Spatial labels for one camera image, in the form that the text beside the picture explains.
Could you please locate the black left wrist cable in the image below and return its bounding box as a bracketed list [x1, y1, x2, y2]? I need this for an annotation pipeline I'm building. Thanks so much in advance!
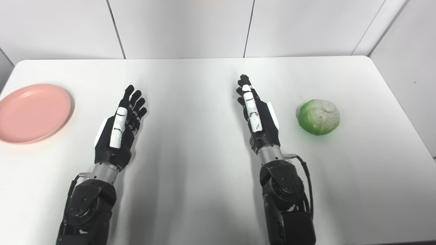
[67, 172, 93, 205]

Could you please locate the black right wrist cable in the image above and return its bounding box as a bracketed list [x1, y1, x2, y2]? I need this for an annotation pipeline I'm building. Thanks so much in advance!
[284, 154, 314, 218]

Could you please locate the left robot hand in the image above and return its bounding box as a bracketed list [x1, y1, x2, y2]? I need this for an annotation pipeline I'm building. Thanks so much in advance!
[94, 85, 147, 171]

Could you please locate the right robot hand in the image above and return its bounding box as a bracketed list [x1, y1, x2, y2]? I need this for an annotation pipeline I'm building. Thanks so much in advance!
[236, 74, 282, 154]

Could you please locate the pink plate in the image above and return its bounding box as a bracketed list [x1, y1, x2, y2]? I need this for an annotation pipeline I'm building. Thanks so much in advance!
[0, 84, 72, 144]

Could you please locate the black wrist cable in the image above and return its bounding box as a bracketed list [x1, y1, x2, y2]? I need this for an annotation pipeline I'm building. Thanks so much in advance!
[284, 154, 314, 218]
[67, 172, 93, 205]

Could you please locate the green white cabbage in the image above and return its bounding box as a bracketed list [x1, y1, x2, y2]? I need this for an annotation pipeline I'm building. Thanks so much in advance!
[296, 99, 341, 136]

